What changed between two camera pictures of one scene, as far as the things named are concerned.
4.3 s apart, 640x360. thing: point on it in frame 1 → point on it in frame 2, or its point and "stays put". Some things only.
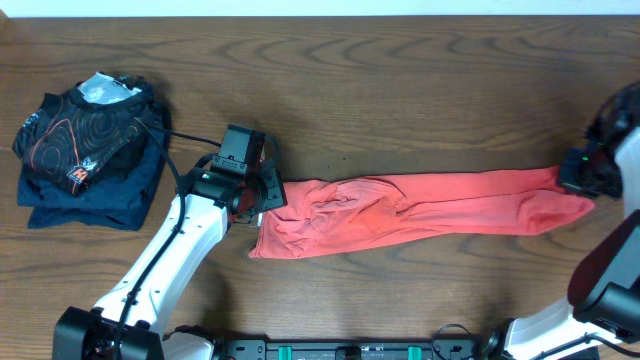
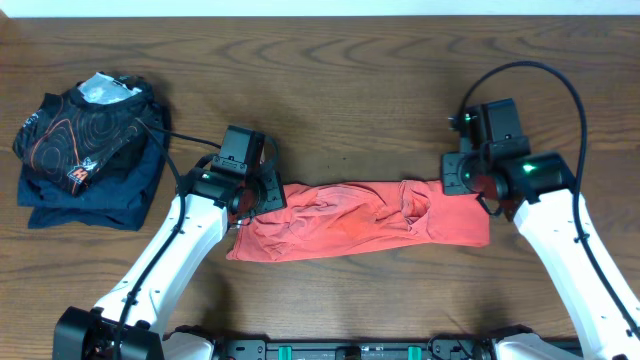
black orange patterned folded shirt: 78,130 stays put
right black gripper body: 596,173 → 461,175
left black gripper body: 268,194 stays put
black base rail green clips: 347,347 stays put
